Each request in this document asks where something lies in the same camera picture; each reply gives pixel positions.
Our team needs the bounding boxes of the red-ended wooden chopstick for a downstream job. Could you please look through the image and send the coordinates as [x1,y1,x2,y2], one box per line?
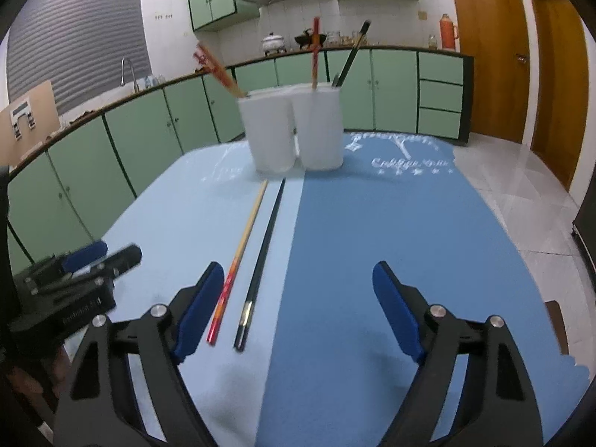
[193,41,247,99]
[311,16,320,90]
[207,180,269,346]

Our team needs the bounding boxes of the black chopstick gold band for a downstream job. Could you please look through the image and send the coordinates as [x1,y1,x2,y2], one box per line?
[233,180,286,352]

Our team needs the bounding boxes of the green lower kitchen cabinets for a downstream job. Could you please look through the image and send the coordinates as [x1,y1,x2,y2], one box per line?
[7,47,474,272]

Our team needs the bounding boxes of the person's left hand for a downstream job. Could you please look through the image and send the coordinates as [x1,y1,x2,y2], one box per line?
[4,345,71,413]

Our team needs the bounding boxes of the light blue placemat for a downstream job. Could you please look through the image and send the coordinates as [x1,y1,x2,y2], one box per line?
[104,142,304,446]

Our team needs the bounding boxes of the brown wooden stool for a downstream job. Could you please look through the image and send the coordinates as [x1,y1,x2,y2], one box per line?
[545,300,569,355]

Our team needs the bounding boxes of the dark blue placemat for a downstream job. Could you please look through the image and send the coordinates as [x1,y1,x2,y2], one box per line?
[256,133,589,446]

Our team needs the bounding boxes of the brown cardboard board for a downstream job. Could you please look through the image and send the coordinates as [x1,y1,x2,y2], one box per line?
[0,80,61,167]

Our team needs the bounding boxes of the chrome sink faucet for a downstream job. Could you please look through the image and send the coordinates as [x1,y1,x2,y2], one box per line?
[120,57,139,93]

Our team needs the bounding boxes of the black appliance at right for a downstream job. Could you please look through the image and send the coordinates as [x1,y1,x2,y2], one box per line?
[572,177,596,286]

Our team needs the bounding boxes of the white plastic utensil holder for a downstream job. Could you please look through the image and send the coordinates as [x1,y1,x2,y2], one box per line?
[237,83,343,174]

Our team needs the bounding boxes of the grey window blind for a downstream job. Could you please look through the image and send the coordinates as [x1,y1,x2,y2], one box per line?
[6,0,152,114]

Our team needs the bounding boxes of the white pot with lid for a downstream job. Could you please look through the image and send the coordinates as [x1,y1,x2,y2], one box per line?
[261,32,287,57]

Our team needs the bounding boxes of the black wok on stove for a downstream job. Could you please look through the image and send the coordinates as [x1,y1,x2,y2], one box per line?
[294,28,326,50]

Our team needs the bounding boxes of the orange thermos flask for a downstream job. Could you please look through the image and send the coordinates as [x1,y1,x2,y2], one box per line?
[440,13,459,51]

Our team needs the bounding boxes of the brown wooden door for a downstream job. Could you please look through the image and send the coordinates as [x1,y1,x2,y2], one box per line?
[454,0,589,188]

